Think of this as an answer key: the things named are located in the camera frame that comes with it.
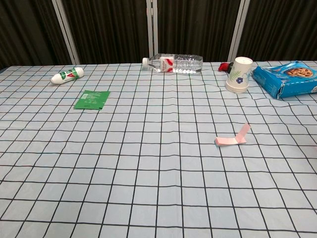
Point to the black folding screen panel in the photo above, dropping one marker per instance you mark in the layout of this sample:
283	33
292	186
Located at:
198	24
111	29
24	29
284	24

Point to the small white bottle green label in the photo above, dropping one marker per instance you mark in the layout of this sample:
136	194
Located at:
67	75

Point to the pink paper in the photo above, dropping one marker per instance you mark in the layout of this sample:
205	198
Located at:
226	141

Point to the clear plastic water bottle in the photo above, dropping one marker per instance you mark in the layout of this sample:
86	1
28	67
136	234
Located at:
183	64

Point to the white floral paper cup stack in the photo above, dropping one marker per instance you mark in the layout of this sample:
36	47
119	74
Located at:
239	74

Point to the blue cookie box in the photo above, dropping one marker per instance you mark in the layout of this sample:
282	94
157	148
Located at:
272	81

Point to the black bottle red cap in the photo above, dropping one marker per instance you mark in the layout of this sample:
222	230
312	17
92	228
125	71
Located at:
224	66

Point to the blue checkered tablecloth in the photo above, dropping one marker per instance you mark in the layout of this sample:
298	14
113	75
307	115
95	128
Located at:
148	173

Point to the green foil sachet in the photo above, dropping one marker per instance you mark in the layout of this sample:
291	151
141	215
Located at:
91	100

